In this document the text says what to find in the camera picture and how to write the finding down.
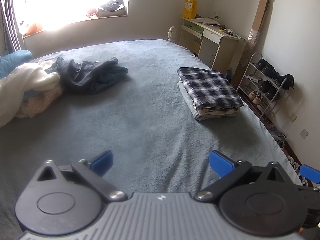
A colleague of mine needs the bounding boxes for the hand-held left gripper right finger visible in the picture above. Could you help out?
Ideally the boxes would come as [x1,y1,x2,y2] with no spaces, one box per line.
[195,150,292,202]

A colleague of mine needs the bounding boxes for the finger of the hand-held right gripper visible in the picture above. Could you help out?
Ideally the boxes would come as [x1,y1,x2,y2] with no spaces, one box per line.
[299,164,320,184]

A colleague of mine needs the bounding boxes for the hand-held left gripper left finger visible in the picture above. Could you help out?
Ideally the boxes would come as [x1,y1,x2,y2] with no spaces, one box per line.
[37,150,128,202]

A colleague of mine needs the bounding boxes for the black white plaid shirt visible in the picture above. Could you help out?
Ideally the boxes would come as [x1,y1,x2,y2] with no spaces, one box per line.
[177,67,244,112]

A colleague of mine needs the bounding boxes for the dark blue clothes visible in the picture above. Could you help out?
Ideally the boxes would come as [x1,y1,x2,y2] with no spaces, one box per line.
[51,56,129,95]

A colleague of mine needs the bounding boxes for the box of dark clothes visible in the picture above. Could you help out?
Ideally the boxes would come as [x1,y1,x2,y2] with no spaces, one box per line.
[97,0,125,18]

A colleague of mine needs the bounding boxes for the beige folded garment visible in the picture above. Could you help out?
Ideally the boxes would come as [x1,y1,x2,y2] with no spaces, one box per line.
[196,107,238,117]

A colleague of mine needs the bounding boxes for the grey folded garment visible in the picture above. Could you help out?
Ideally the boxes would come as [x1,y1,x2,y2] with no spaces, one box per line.
[177,81,238,122]

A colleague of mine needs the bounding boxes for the white sneakers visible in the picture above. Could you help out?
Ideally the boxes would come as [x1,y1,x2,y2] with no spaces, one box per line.
[249,90,263,104]

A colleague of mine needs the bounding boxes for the beige houndstooth sweater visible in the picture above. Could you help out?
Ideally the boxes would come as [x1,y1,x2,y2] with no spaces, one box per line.
[20,84,63,118]

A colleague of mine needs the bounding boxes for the metal shoe rack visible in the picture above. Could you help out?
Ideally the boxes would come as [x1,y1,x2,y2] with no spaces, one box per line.
[236,52,288,120]

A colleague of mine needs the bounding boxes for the light blue cloth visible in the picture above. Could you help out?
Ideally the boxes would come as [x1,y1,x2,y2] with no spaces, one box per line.
[22,90,43,103]

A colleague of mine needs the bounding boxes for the cream fleece blanket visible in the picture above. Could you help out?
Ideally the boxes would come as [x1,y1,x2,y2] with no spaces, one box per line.
[32,60,60,92]

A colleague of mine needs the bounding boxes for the white smooth cloth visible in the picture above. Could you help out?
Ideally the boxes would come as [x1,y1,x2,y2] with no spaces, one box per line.
[0,64,60,128]

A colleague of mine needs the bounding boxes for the white wooden desk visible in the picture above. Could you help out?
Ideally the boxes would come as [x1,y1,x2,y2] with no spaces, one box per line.
[179,16,248,80]

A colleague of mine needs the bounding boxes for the white round ornament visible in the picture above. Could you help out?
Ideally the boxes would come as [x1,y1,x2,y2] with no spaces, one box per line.
[167,26,178,42]

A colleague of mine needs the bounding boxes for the papers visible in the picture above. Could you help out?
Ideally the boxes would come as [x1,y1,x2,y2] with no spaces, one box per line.
[194,17,220,26]

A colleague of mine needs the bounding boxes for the orange object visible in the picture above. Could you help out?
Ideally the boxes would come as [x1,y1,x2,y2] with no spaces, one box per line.
[25,22,43,36]

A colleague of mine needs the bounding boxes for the tall cardboard box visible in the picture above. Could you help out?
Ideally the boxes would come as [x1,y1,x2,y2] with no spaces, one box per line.
[247,0,270,43]

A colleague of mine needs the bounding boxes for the yellow box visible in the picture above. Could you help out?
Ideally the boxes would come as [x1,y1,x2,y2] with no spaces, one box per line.
[183,0,198,19]

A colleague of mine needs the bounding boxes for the grey curtain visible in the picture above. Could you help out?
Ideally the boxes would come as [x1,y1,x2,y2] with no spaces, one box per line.
[0,0,25,57]

